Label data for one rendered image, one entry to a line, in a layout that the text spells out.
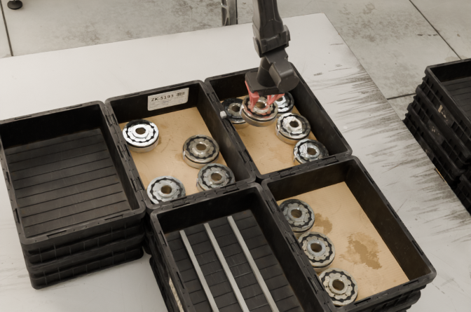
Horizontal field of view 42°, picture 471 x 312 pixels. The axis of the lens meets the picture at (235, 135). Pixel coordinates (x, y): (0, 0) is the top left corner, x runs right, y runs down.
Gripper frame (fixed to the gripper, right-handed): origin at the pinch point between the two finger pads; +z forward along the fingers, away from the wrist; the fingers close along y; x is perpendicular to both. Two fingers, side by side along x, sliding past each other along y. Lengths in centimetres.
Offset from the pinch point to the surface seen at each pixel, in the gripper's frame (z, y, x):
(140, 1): 105, 6, 177
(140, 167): 17.1, -33.5, -3.4
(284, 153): 16.2, 8.4, -6.5
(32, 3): 107, -53, 183
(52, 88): 32, -53, 44
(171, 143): 17.1, -23.1, 3.4
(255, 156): 16.4, -0.4, -6.1
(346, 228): 15.1, 16.1, -34.9
